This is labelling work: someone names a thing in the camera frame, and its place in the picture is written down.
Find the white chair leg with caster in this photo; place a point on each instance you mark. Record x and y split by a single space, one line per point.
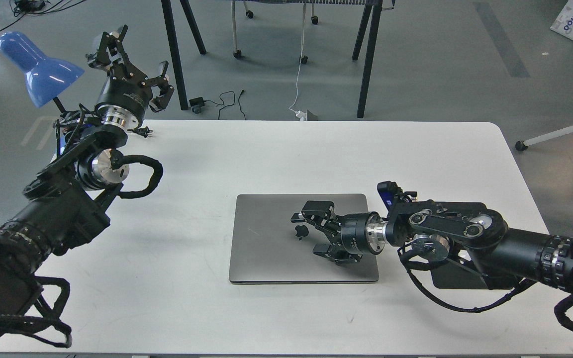
560 132

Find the blue desk lamp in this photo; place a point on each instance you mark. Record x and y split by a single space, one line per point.
45 77

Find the black mouse pad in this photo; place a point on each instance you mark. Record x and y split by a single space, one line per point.
453 277

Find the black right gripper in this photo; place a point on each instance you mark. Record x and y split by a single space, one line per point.
360 233

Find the black table frame background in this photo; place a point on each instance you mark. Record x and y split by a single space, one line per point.
353 25

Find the grey laptop computer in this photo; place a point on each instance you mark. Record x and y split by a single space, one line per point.
267 248

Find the black power adapter with cable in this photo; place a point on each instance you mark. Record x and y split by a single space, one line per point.
198 103

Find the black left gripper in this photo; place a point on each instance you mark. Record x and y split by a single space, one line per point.
117 92

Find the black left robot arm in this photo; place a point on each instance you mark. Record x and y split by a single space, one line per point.
69 197

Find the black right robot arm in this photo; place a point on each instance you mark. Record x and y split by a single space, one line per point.
430 235

